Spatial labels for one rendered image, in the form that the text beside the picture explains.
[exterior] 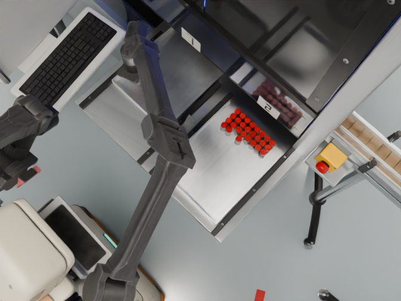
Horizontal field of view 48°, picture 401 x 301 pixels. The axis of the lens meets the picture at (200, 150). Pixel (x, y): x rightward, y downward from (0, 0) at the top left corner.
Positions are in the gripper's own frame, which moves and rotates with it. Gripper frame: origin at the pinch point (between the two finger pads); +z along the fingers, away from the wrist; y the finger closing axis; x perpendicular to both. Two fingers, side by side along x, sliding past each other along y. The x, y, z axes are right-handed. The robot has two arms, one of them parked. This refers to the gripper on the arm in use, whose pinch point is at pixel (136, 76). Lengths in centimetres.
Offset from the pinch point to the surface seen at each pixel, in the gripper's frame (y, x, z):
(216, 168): -14.1, -39.1, 3.8
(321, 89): 6, -54, -41
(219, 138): -4.5, -34.9, 4.0
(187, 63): 14.6, -11.8, 4.5
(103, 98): -11.0, 7.3, 4.7
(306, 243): -8, -95, 90
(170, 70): 9.6, -8.1, 4.5
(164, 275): -56, -39, 92
